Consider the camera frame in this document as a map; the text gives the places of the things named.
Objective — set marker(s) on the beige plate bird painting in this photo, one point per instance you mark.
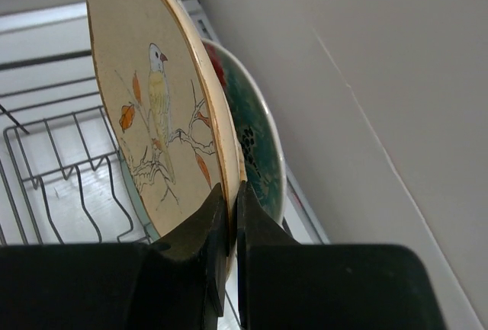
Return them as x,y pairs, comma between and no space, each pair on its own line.
166,107

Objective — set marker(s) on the red plate teal flower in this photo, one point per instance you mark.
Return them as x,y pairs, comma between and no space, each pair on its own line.
255,129

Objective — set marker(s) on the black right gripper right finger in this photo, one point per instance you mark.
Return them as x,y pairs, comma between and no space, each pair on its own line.
283,284

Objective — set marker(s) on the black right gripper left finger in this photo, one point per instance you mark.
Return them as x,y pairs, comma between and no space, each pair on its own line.
177,282

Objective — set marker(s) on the pale green glass plate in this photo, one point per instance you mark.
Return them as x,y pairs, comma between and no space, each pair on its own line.
150,233

